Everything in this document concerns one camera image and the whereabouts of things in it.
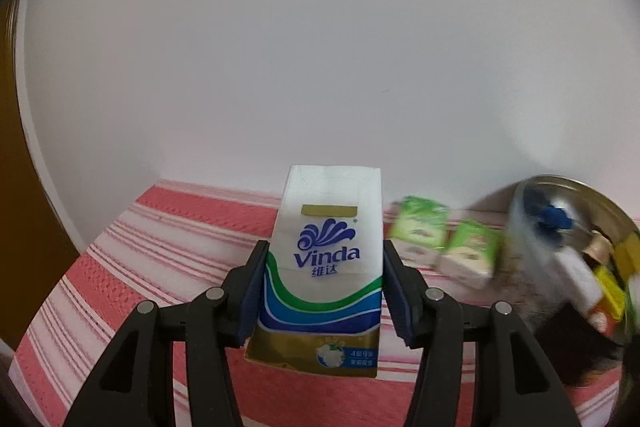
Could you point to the green tissue pack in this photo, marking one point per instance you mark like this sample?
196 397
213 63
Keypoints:
417 227
470 252

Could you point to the white and blue tissue pack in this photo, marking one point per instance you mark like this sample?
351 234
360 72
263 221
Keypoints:
325 257

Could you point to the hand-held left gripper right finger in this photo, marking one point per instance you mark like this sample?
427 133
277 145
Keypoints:
398 302

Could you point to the round metal basin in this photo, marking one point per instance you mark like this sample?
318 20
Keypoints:
590 199

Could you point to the red striped cloth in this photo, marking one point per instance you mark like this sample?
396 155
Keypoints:
125 257

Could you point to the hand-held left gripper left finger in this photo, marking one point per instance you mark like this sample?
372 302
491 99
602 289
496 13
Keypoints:
252 302

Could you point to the blue cloth tie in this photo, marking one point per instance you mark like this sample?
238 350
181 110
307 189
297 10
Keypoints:
555 217

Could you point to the yellow packet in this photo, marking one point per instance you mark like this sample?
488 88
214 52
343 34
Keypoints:
610 294

